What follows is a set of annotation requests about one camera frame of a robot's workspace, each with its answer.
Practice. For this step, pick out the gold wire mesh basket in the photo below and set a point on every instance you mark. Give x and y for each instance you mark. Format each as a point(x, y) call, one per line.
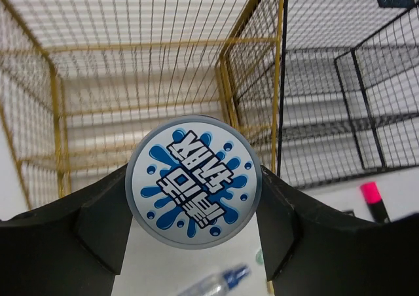
point(83, 81)

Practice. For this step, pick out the pink black highlighter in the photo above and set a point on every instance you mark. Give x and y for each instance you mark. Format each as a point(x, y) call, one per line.
point(374, 201)

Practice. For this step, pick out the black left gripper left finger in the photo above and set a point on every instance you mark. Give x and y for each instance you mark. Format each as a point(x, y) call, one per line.
point(72, 246)

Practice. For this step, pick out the round blue white tape tin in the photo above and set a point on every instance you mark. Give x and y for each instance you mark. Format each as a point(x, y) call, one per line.
point(193, 182)

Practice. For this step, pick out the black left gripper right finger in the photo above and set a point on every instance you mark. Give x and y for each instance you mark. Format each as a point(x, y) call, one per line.
point(310, 248)

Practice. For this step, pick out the green correction tape dispenser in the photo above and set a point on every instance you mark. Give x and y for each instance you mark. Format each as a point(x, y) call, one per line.
point(259, 257)

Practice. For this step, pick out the black wire mesh basket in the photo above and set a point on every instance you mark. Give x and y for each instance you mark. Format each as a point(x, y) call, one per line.
point(350, 91)

